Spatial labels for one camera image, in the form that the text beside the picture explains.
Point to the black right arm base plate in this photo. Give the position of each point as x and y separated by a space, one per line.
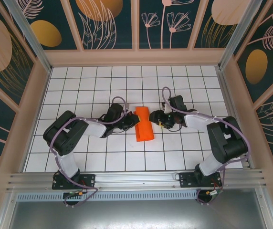
186 179

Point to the aluminium corner post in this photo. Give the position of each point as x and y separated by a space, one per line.
238 35
29 35

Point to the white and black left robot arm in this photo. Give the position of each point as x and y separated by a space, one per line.
66 164

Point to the aluminium frame bar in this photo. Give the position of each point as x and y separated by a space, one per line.
269 214
4 214

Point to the aluminium side rail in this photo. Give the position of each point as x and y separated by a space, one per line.
234 114

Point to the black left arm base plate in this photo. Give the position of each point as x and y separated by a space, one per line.
88 180

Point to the aluminium mounting rail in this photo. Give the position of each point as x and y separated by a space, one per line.
136 179

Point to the green control board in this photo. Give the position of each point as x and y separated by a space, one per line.
213 192
75 193

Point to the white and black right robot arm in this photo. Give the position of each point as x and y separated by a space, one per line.
208 164

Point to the grey metal panel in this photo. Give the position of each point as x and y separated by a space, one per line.
136 214

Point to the orange paper sheet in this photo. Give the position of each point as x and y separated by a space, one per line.
144 128

